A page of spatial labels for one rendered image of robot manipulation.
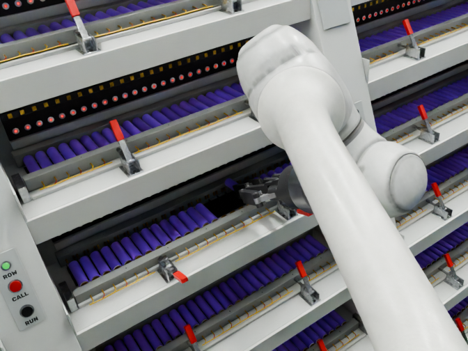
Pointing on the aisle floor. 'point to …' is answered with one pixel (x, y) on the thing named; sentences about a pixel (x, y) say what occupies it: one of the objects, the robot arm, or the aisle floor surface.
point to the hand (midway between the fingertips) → (249, 189)
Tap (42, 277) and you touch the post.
